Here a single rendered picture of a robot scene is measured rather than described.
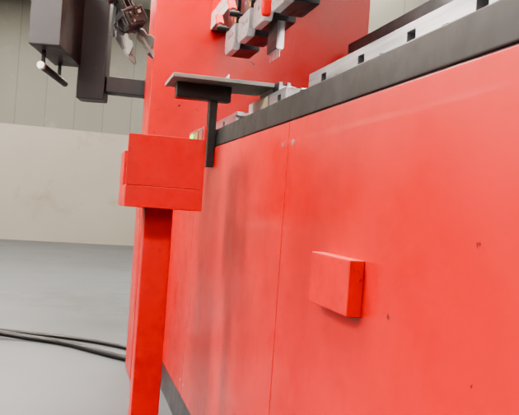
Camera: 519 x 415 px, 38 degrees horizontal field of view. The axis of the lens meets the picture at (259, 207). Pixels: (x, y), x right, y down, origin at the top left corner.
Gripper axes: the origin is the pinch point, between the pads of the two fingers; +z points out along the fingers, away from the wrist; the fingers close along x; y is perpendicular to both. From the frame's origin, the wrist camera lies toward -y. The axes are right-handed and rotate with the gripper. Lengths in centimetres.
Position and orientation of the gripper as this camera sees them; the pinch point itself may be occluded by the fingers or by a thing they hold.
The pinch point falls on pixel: (142, 58)
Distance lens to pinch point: 234.1
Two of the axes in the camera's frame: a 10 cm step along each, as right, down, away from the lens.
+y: 5.0, -1.7, -8.5
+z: 4.0, 9.1, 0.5
